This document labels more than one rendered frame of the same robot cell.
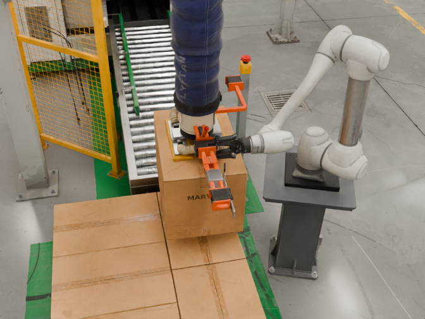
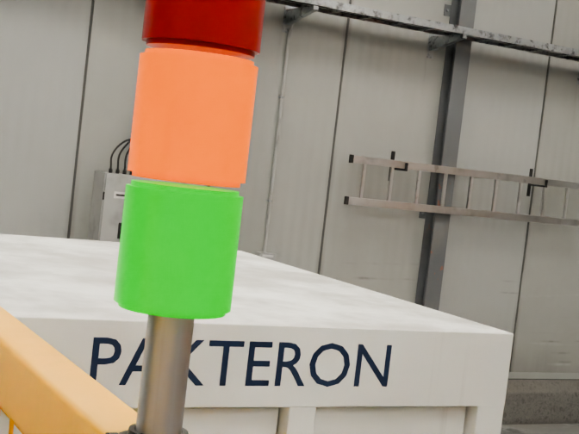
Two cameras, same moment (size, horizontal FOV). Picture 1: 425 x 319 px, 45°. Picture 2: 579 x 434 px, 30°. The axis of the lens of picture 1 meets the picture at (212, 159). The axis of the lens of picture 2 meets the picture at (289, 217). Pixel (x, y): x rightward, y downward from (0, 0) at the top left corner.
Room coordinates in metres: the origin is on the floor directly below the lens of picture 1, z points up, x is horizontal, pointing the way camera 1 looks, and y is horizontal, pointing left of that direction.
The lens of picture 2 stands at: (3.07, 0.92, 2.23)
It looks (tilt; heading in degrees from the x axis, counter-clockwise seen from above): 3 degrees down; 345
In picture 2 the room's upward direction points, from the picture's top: 7 degrees clockwise
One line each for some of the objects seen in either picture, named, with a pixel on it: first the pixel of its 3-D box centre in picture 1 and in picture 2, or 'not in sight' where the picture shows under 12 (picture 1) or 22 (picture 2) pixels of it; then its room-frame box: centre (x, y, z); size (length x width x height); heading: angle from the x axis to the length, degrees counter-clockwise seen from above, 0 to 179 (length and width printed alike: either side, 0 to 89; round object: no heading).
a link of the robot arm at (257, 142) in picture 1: (255, 143); not in sight; (1.92, -0.20, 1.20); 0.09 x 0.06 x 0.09; 13
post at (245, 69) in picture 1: (241, 123); not in sight; (3.07, -0.20, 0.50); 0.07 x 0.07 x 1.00; 13
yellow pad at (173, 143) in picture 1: (178, 136); not in sight; (2.11, 0.18, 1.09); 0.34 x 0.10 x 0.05; 12
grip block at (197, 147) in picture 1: (205, 147); not in sight; (1.88, 0.03, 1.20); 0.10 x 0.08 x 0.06; 102
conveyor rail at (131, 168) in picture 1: (120, 91); not in sight; (3.46, 0.74, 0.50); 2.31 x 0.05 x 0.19; 13
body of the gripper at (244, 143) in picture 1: (240, 145); not in sight; (1.90, -0.13, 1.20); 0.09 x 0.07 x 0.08; 103
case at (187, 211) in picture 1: (197, 169); not in sight; (2.11, 0.08, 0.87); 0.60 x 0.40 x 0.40; 11
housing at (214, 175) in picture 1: (214, 178); not in sight; (1.67, -0.01, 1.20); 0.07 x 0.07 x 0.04; 12
